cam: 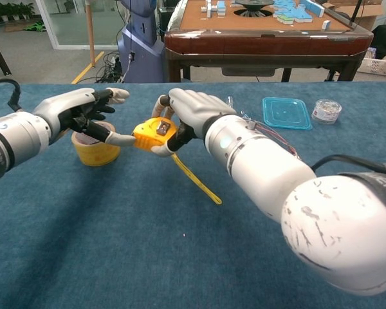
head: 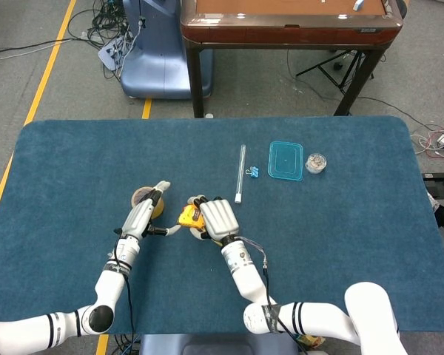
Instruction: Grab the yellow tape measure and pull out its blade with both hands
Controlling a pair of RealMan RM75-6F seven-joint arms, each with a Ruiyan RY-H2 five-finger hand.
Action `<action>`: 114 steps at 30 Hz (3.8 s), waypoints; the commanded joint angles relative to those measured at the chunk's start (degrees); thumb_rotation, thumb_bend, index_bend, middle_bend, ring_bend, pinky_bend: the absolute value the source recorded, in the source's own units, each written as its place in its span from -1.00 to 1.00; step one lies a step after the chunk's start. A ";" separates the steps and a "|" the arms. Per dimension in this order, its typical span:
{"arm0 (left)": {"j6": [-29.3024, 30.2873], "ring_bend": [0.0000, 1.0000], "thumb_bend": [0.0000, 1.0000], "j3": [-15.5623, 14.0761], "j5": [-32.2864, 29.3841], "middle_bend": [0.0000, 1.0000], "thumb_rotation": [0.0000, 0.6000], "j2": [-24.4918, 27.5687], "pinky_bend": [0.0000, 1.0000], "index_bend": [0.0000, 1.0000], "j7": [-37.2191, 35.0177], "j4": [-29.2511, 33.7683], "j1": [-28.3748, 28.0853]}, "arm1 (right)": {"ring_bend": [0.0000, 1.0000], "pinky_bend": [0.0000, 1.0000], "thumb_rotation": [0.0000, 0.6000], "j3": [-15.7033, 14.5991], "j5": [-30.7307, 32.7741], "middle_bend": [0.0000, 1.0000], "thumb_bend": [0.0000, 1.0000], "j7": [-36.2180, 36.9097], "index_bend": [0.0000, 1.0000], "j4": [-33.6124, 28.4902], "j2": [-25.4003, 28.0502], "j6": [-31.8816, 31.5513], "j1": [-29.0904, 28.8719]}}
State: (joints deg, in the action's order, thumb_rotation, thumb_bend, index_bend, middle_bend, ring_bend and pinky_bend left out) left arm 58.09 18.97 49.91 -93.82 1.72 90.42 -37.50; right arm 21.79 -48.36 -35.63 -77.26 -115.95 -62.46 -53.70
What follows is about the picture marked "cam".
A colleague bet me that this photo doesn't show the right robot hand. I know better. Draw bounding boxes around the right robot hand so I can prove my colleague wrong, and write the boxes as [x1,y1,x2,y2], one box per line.
[150,88,238,158]

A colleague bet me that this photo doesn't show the blue grey machine base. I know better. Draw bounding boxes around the blue grey machine base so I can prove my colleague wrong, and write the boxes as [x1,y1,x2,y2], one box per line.
[116,0,167,84]

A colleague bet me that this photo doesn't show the wooden pole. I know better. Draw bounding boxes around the wooden pole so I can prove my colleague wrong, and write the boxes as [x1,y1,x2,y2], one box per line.
[85,0,97,68]

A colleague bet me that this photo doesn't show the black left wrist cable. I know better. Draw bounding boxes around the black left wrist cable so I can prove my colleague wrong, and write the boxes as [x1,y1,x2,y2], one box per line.
[0,79,22,112]

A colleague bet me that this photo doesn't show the black round table centerpiece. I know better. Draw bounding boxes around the black round table centerpiece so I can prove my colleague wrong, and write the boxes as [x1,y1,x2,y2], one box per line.
[233,0,276,17]

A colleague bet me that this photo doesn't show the blue white mahjong tile stack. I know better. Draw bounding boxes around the blue white mahjong tile stack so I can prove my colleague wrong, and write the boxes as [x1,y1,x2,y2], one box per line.
[205,0,228,17]

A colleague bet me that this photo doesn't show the blue mahjong tile pile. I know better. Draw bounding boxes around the blue mahjong tile pile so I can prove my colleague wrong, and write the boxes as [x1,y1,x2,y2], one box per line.
[272,0,325,25]

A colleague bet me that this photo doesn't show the white framed glass partition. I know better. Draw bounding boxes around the white framed glass partition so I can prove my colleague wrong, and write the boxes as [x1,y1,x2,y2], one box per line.
[35,0,123,51]

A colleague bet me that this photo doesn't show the brown mahjong table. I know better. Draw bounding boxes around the brown mahjong table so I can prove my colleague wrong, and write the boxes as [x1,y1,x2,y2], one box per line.
[163,0,374,83]

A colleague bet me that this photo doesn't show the yellow packing tape roll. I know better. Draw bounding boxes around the yellow packing tape roll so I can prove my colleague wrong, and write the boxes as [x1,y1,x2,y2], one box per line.
[71,121,122,167]

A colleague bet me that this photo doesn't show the white plastic basket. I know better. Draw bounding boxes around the white plastic basket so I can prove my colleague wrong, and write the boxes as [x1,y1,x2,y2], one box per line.
[360,56,386,78]

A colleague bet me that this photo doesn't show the blue felt table cloth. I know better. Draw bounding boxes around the blue felt table cloth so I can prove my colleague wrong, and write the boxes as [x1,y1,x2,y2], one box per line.
[0,82,386,309]

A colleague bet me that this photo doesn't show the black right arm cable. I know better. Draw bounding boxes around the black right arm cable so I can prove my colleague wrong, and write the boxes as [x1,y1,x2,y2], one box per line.
[310,154,386,174]

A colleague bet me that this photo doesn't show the thin right wrist wires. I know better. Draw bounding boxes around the thin right wrist wires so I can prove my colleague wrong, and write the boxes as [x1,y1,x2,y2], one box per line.
[241,111,302,160]

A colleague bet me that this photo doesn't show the clear jar of paper clips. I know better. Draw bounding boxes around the clear jar of paper clips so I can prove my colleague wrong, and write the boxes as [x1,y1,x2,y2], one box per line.
[311,98,343,125]

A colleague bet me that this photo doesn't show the green item on floor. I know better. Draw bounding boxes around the green item on floor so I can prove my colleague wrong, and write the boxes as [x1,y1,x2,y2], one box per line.
[22,21,48,33]

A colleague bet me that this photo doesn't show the cardboard box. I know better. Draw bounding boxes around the cardboard box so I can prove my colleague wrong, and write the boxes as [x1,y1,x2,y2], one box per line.
[327,0,386,30]

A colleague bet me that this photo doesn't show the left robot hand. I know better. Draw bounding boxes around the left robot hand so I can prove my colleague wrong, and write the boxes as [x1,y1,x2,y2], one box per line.
[32,86,138,147]

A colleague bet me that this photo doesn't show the potted green plants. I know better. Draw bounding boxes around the potted green plants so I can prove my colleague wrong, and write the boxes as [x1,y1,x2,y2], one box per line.
[0,1,36,23]

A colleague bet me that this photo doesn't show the yellow tape measure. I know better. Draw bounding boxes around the yellow tape measure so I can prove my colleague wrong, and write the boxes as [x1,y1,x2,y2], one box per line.
[131,117,223,206]

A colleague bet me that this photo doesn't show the tangled black floor cables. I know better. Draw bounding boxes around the tangled black floor cables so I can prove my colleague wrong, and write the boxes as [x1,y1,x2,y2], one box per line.
[96,51,126,84]

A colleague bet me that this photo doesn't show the teal plastic lid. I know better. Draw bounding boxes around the teal plastic lid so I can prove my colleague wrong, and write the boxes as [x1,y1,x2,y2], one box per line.
[262,97,313,131]

